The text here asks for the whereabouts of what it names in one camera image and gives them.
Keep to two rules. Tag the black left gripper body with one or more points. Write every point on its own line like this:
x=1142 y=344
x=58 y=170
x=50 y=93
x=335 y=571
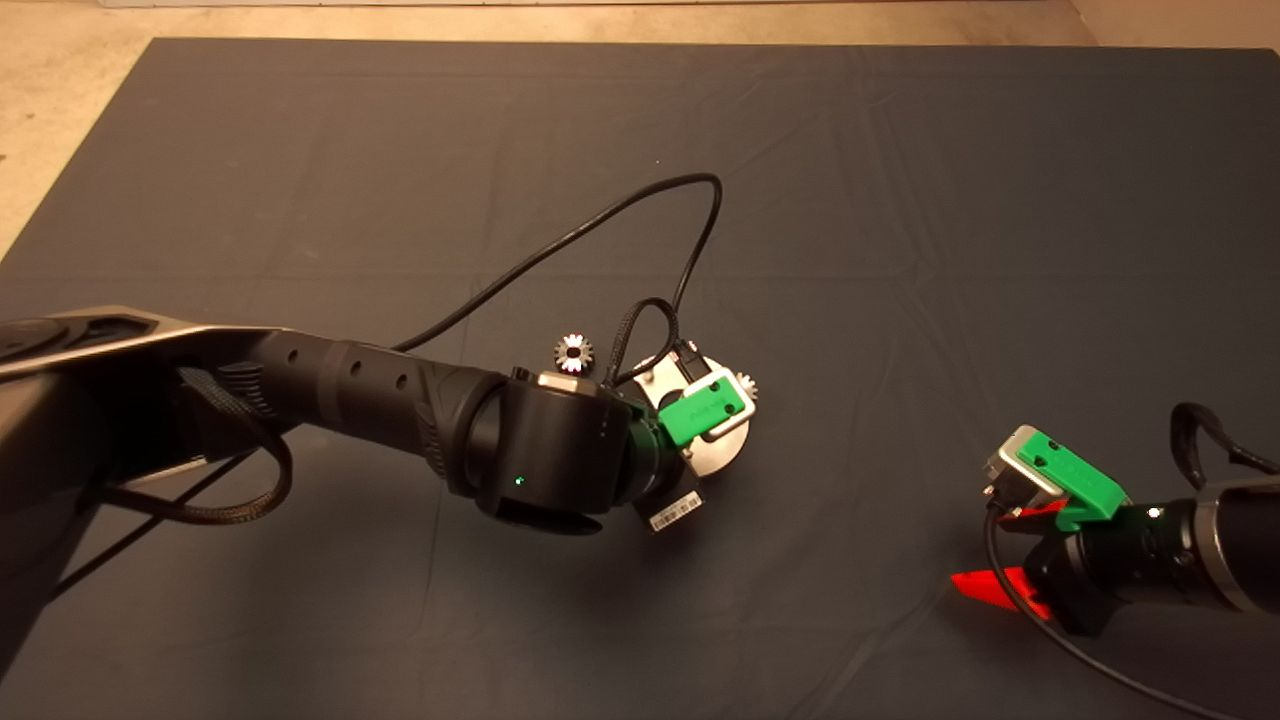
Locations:
x=665 y=500

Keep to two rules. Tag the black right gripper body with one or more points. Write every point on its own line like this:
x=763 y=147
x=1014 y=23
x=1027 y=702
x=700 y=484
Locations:
x=1110 y=565

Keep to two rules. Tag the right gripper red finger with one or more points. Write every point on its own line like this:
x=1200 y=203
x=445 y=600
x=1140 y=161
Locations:
x=1035 y=511
x=995 y=590

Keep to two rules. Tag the small steel planetary gear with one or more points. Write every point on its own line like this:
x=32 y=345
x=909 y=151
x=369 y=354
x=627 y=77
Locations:
x=573 y=343
x=748 y=385

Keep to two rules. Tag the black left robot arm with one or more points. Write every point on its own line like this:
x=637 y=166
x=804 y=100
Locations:
x=350 y=385

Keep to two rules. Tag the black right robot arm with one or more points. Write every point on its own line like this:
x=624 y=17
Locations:
x=1240 y=550

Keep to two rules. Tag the round steel carrier plate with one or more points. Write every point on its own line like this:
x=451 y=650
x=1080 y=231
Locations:
x=720 y=455

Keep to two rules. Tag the dark grey table cloth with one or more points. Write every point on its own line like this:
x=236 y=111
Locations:
x=900 y=200

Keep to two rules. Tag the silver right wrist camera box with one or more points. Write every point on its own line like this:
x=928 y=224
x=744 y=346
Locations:
x=1015 y=460

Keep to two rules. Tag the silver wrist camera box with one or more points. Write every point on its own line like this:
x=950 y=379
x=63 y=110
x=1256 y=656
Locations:
x=670 y=380
x=1015 y=460

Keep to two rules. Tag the green right camera mount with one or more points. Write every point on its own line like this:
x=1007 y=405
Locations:
x=1085 y=480

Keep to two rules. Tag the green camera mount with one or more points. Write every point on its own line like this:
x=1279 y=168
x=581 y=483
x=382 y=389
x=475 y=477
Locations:
x=705 y=410
x=1085 y=480

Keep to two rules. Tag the green left camera mount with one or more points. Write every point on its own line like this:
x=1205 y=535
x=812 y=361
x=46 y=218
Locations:
x=705 y=410

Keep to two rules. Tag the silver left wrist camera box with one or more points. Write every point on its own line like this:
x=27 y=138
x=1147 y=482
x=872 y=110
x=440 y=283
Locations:
x=670 y=380

